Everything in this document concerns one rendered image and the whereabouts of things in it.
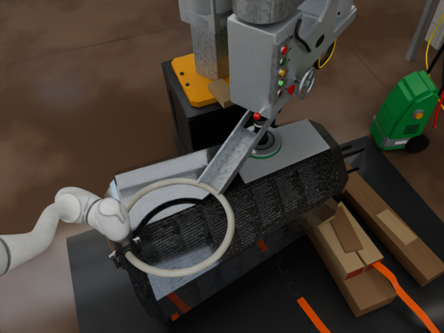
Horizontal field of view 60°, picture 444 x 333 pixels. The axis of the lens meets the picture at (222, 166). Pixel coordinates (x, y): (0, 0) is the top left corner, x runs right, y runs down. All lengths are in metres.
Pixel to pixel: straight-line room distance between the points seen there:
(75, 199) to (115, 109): 2.29
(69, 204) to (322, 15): 1.28
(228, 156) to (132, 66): 2.44
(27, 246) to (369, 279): 1.90
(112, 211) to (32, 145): 2.35
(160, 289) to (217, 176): 0.57
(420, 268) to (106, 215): 1.90
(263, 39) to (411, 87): 1.70
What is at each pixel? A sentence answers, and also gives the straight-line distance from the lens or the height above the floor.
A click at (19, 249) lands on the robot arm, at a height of 1.51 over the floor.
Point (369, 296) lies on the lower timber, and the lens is 2.44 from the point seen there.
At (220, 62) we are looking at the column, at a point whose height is 0.92.
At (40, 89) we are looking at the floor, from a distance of 4.16.
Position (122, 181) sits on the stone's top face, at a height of 0.84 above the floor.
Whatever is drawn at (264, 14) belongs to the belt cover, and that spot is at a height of 1.63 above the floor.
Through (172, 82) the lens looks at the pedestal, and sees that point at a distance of 2.59.
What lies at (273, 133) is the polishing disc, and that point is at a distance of 2.03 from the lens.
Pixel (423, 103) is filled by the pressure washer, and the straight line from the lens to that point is 2.99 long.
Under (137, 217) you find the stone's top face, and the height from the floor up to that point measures 0.84.
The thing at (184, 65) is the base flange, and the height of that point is 0.78.
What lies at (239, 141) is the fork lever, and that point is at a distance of 1.84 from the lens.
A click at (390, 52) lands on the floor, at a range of 4.28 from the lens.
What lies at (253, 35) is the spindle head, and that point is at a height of 1.53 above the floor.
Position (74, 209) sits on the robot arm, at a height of 1.25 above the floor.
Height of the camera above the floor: 2.34
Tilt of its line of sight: 51 degrees down
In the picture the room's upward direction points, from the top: 5 degrees counter-clockwise
